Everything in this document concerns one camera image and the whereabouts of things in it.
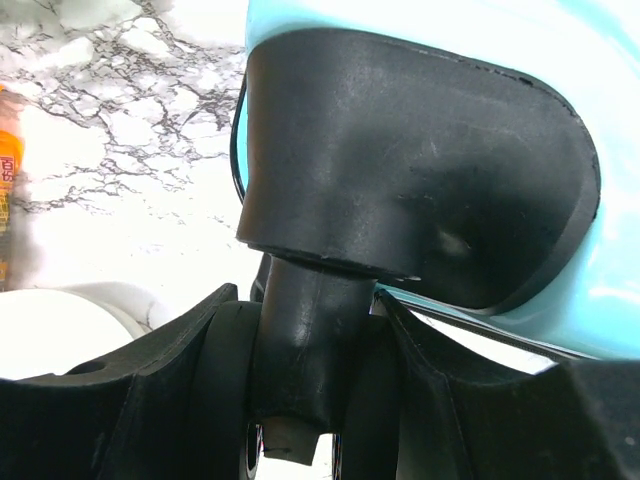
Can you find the orange snack bag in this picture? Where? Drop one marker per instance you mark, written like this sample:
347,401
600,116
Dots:
12,154

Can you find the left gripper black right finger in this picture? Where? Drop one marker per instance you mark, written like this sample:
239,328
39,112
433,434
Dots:
466,417

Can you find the pink and teal kids suitcase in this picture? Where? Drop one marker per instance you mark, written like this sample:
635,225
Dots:
477,160

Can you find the white rectangular plastic tub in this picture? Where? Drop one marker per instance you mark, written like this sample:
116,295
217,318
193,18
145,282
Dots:
51,330

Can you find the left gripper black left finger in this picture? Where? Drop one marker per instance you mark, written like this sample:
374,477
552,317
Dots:
124,415

